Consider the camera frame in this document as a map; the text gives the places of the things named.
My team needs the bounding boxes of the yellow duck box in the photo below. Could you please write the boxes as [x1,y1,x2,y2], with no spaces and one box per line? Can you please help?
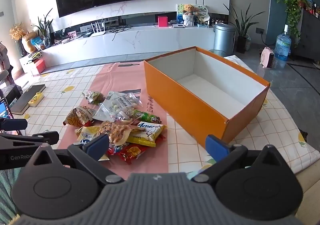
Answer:
[28,92,45,108]

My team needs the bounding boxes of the clear packet dried meat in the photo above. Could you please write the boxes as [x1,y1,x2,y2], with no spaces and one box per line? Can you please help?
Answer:
[99,120,134,145]

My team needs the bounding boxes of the red snack packet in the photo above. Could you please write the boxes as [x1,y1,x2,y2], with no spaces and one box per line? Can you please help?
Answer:
[107,135,165,165]

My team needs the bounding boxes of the silver trash bin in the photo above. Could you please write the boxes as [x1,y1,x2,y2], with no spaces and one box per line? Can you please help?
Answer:
[213,23,236,57]

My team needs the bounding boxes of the blue picture board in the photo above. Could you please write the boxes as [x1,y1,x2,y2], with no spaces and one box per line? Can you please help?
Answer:
[177,4,185,25]

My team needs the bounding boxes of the white marble tv cabinet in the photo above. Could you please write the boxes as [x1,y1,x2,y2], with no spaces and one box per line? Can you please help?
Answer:
[19,25,216,74]

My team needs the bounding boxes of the orange cardboard box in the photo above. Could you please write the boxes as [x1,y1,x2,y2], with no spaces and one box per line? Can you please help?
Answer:
[144,46,271,142]

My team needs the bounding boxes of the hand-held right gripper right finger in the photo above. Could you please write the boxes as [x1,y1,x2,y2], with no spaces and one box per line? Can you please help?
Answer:
[191,134,292,183]

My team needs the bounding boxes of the yellow round vase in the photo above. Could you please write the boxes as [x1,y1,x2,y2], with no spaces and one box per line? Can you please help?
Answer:
[22,31,38,54]

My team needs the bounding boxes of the light blue packet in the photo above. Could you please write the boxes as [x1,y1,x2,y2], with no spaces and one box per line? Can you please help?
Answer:
[32,37,45,50]

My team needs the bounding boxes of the potted long leaf plant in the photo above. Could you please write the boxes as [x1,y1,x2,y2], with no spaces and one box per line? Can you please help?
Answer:
[223,3,265,54]

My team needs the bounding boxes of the row of bottles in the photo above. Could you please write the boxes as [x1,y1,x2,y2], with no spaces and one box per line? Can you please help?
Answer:
[305,0,320,18]

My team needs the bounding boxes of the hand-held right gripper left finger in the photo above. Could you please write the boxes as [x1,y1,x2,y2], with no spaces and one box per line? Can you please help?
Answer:
[27,133,125,184]

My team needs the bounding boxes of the green sausage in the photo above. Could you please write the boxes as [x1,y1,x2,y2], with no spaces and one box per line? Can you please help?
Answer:
[130,110,162,123]

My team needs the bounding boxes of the pink heater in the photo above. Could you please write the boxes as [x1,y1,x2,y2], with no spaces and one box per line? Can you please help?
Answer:
[260,47,275,69]

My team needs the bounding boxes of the pale yellow snack packet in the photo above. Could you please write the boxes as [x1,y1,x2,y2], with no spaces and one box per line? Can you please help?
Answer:
[74,125,103,146]

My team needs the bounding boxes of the black cables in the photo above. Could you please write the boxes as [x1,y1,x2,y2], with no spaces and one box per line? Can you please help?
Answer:
[109,24,133,42]

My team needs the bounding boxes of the red square box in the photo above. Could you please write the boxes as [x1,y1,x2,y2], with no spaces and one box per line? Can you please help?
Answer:
[157,16,171,27]

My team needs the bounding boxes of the dark low stool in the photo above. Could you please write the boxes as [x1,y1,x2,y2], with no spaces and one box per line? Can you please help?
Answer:
[0,85,23,109]

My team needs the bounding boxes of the black book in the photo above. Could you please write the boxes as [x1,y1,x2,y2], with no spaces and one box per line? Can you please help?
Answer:
[11,85,47,115]

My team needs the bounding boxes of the clear packet white beans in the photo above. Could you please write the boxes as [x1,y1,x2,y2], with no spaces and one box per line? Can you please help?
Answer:
[93,91,142,122]

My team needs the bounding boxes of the blue water jug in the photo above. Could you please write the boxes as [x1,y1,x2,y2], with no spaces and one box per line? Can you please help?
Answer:
[274,25,292,61]

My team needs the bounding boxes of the pink storage box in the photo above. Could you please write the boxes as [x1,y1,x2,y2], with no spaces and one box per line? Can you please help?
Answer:
[31,59,47,75]

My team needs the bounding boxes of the teal cloth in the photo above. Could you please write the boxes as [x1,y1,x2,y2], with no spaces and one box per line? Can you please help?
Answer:
[0,166,19,225]

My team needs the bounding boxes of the vase of yellow dried flowers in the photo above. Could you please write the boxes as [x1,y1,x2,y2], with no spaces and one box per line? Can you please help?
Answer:
[9,23,27,57]

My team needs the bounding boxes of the orchid plant in glass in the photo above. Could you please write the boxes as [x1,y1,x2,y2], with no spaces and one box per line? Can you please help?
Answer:
[32,8,53,49]

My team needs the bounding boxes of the yellow white snack packet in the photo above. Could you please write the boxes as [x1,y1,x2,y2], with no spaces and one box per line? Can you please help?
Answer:
[126,120,167,147]

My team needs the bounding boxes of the smartphone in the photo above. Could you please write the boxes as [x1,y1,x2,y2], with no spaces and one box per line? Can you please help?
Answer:
[0,97,14,122]

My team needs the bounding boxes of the orange stick snack packet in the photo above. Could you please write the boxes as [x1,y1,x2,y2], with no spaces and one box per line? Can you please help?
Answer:
[62,106,97,128]

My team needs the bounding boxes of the white router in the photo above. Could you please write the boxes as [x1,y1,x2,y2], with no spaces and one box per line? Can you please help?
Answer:
[89,22,105,37]

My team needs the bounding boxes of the dark grey cabinet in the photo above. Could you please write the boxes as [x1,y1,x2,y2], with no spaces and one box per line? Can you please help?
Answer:
[299,9,320,61]

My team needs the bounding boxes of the cluster of small dark jars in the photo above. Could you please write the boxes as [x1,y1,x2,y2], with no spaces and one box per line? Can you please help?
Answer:
[210,16,225,26]

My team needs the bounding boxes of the round painted fan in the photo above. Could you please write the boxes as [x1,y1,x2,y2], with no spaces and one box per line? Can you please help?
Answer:
[195,4,210,22]

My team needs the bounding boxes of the clear packet brown snack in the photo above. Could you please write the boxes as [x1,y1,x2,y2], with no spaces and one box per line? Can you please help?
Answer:
[82,91,107,105]

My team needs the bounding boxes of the white storage box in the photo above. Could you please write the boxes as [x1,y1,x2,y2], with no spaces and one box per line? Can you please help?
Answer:
[19,56,35,74]

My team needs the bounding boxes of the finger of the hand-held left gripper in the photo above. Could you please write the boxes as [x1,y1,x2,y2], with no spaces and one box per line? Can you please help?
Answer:
[0,131,60,150]
[0,118,28,131]

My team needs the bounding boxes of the brown teddy bear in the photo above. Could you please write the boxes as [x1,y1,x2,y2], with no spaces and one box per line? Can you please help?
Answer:
[182,4,197,15]

